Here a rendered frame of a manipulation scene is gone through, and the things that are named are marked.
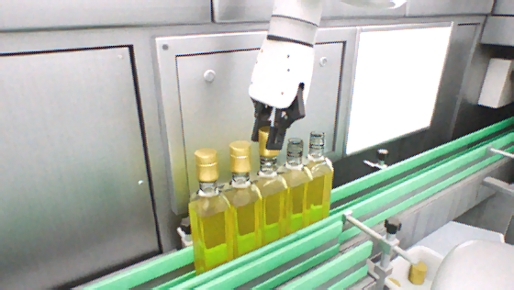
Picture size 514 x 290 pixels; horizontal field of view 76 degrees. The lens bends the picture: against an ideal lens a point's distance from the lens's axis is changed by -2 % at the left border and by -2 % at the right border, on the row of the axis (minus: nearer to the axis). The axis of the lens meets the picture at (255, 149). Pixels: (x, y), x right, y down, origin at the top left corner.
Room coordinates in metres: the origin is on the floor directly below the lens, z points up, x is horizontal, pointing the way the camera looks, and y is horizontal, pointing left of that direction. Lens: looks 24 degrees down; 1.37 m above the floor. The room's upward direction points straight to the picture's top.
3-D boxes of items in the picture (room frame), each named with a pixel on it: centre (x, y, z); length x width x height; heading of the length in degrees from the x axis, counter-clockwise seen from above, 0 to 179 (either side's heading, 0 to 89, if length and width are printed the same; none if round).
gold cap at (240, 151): (0.49, 0.02, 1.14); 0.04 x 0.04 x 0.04
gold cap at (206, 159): (0.46, 0.08, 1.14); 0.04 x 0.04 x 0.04
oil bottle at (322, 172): (0.58, -0.12, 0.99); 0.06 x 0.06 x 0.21; 33
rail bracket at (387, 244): (0.51, -0.24, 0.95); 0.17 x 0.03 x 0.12; 33
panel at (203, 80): (0.80, -0.21, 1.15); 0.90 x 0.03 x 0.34; 123
